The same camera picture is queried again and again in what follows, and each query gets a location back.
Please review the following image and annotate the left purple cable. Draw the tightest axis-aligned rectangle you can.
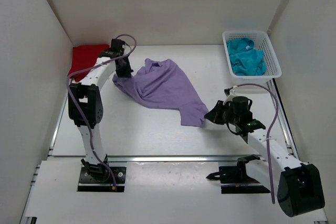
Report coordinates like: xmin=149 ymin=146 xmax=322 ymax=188
xmin=66 ymin=34 xmax=138 ymax=190

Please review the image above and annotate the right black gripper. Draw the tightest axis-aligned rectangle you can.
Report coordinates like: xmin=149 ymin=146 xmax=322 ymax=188
xmin=205 ymin=101 xmax=239 ymax=126

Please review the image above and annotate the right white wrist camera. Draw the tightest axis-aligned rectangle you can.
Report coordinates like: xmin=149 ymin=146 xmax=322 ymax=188
xmin=224 ymin=86 xmax=238 ymax=103

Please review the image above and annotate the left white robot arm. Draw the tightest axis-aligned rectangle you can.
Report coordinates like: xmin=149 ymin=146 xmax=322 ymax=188
xmin=66 ymin=35 xmax=133 ymax=182

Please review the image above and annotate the white plastic basket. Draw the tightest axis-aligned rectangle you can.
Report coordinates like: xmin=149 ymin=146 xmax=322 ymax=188
xmin=222 ymin=30 xmax=282 ymax=84

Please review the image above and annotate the red t shirt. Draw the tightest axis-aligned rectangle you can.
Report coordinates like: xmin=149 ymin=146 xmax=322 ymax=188
xmin=68 ymin=44 xmax=109 ymax=75

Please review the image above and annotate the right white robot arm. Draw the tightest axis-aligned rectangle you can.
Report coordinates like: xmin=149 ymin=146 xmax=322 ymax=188
xmin=205 ymin=95 xmax=325 ymax=217

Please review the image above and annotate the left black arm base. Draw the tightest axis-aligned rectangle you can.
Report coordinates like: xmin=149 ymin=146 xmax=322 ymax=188
xmin=77 ymin=159 xmax=127 ymax=193

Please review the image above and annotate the teal t shirt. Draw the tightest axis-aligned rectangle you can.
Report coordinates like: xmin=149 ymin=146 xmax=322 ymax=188
xmin=226 ymin=38 xmax=267 ymax=76

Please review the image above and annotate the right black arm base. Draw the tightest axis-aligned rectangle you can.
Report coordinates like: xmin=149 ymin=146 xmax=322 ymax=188
xmin=206 ymin=154 xmax=270 ymax=195

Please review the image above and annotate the purple t shirt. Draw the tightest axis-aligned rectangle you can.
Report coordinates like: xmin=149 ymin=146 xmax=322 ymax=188
xmin=112 ymin=58 xmax=208 ymax=127

